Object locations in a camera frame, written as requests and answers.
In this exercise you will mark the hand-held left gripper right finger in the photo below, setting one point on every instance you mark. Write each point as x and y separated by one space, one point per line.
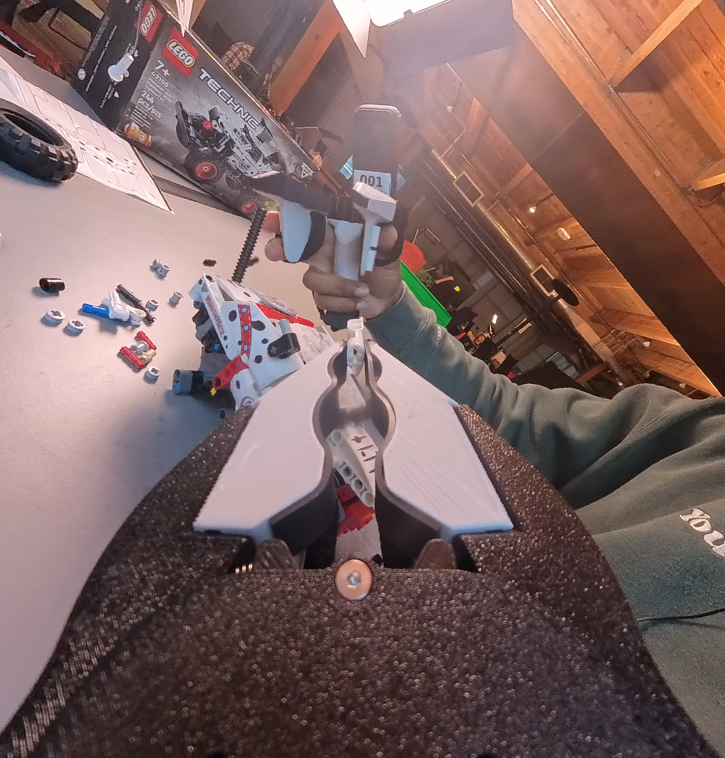
446 468

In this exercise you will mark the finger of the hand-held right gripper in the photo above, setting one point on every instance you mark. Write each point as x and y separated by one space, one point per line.
301 231

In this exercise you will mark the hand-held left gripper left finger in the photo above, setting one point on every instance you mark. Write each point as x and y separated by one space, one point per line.
262 474

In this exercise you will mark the white and red lego subassembly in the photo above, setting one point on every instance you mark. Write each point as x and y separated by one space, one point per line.
357 450

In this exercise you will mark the white lego vehicle model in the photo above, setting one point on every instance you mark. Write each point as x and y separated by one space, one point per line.
256 338

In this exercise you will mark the black knobby lego tire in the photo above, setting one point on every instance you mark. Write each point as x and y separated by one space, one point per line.
25 136

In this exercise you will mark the person's right forearm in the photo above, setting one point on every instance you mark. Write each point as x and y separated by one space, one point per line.
481 379

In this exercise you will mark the lego set box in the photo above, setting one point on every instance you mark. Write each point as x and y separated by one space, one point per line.
197 95

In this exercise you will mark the cluster of small lego pieces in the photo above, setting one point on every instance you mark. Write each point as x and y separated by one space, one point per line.
120 310

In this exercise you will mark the lego sticker sheet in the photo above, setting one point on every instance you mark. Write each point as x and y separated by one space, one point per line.
102 148

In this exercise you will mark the small grey lego bush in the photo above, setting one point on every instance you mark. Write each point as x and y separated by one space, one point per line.
75 326
55 316

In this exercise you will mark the black lego pin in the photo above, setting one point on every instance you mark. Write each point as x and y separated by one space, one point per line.
51 284

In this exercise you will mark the person's right hand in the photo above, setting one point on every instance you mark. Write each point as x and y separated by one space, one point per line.
351 296

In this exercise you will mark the red plastic bin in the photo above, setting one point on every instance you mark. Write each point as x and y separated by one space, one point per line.
412 255

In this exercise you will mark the bright studio light panel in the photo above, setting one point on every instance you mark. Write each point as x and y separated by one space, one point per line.
404 10

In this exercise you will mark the green plastic bin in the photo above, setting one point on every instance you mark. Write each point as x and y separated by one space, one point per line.
428 296

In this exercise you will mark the person's green sweatshirt torso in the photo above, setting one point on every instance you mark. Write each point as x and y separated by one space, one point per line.
682 569

